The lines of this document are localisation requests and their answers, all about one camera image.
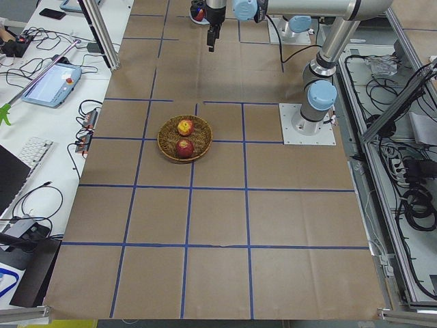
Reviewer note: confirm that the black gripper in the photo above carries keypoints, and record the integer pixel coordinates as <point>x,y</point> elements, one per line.
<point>215,15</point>

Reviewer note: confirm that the red yellow streaked apple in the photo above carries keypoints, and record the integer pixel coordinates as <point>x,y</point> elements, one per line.
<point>185,127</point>

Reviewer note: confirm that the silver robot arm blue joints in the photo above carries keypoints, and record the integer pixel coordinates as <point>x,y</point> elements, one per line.
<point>320,92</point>

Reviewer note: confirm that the round woven wicker basket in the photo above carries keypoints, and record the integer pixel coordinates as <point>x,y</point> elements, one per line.
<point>184,138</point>

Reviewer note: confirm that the dark red apple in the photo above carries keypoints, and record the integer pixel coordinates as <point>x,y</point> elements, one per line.
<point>185,148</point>

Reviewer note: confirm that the black smartphone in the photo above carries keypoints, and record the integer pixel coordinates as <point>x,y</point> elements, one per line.
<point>53,14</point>

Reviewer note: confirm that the blue teach pendant tablet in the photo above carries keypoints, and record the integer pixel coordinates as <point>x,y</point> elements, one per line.
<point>54,87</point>

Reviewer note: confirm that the white computer keyboard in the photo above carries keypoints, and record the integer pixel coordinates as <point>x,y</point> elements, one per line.
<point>34,151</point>

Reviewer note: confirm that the long grabber stick green claw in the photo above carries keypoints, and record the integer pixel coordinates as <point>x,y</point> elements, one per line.
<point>7,106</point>

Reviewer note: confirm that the black laptop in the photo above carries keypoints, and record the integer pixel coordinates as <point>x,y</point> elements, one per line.
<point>13,176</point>

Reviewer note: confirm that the aluminium frame post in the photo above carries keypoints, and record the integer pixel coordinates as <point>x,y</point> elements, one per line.
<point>100,33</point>

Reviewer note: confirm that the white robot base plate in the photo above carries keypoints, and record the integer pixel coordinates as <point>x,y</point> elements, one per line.
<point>298,131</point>

